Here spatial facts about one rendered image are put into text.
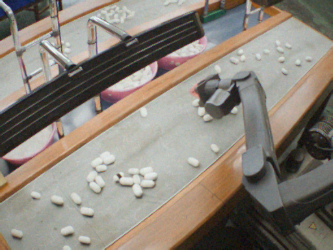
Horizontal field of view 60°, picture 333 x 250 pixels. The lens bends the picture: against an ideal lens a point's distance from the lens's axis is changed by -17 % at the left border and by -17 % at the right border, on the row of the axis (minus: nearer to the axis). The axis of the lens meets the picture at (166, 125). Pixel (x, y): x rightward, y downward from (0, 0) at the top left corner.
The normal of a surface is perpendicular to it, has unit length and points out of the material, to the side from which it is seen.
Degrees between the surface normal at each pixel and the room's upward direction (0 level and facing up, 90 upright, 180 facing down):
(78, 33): 0
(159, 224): 0
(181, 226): 0
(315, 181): 37
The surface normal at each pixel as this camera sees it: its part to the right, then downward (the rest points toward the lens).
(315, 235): 0.06, -0.66
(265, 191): -0.55, -0.74
